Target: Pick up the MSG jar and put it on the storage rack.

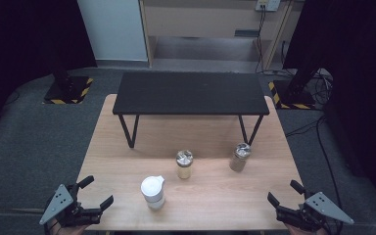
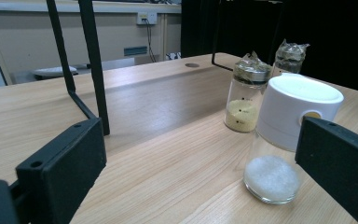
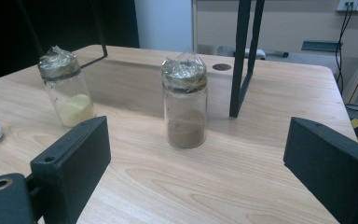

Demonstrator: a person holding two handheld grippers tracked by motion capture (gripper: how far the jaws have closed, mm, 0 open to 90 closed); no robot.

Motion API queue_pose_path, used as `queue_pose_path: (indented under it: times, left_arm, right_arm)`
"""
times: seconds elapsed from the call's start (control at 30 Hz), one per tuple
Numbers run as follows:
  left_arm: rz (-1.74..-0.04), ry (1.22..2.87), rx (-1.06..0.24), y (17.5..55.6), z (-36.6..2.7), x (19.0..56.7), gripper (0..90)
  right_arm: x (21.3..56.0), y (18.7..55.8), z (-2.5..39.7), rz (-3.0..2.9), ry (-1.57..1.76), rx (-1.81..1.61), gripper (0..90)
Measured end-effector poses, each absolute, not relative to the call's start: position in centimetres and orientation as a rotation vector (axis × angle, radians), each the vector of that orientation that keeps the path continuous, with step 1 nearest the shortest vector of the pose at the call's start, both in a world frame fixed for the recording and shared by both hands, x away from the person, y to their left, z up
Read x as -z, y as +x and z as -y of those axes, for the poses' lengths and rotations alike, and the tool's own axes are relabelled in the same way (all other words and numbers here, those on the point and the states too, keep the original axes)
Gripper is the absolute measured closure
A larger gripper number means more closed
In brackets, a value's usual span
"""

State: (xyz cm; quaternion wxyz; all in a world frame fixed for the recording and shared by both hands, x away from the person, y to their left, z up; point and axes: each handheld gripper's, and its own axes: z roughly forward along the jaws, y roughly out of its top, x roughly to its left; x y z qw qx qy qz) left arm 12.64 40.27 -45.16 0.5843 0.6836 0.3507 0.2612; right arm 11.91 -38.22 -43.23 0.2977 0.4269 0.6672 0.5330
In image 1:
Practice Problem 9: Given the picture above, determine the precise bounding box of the black floor cable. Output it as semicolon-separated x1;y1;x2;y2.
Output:
285;115;345;223

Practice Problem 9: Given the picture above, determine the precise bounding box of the black shelf rack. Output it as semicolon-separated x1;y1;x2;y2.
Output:
112;71;270;150

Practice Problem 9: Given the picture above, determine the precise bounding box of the black socket cable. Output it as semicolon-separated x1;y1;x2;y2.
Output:
254;4;268;74

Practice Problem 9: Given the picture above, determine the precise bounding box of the white-lidded jar of white powder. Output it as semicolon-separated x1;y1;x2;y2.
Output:
140;174;166;211

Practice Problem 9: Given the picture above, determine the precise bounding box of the tangle of black cables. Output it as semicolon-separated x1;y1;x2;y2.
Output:
311;70;335;106

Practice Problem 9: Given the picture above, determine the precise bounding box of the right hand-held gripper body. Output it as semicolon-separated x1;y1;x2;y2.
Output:
275;191;355;233

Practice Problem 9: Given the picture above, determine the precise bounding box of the white panel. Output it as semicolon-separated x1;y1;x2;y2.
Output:
77;0;149;63

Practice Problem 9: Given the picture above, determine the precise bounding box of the white wall socket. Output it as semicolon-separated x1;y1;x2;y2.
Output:
255;0;281;13

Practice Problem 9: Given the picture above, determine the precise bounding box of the silver-lidded jar of yellow powder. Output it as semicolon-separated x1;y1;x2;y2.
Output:
175;149;194;180

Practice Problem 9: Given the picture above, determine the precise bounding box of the black stand with striped base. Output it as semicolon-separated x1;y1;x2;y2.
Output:
267;62;327;111
42;58;94;106

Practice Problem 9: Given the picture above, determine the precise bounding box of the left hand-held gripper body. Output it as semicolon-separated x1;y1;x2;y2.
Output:
38;184;103;228

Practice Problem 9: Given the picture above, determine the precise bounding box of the person's right hand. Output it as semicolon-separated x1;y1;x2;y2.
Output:
283;223;329;235

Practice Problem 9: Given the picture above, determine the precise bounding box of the person's left hand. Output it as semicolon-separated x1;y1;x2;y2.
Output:
47;218;89;235

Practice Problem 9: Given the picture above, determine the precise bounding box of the dark cabinet handle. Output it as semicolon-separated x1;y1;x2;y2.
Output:
234;29;261;38

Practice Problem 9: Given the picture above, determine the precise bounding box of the black curtain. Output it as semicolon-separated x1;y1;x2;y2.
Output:
0;0;98;143
282;0;376;210

